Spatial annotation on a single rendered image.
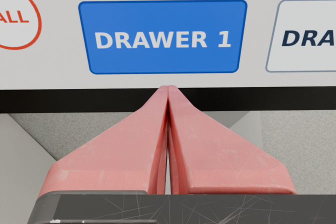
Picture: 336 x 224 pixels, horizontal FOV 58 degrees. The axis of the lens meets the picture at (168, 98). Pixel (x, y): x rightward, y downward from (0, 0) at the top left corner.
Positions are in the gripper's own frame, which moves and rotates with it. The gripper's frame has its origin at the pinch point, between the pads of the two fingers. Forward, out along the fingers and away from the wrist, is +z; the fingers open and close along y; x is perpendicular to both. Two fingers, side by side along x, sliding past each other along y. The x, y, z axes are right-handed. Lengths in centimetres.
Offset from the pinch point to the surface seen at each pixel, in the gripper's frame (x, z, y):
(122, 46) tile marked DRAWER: 0.4, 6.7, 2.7
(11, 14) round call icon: -1.5, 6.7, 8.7
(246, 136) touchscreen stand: 70, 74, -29
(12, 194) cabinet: 42, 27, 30
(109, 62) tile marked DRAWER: 1.5, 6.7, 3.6
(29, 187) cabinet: 48, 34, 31
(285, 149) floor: 76, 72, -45
